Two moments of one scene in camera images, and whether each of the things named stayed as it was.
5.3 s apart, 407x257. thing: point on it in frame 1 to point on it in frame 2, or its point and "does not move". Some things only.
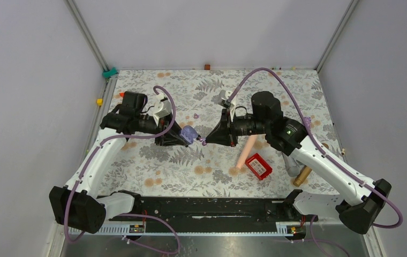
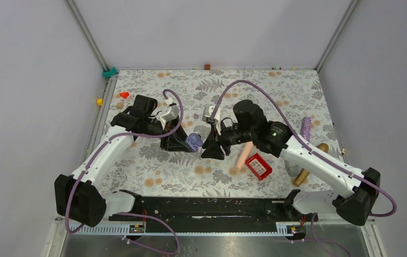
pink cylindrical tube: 249,145 does not move
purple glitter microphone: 308,121 does not move
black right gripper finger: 224,134 to 212,146
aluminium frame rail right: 336,35 does not move
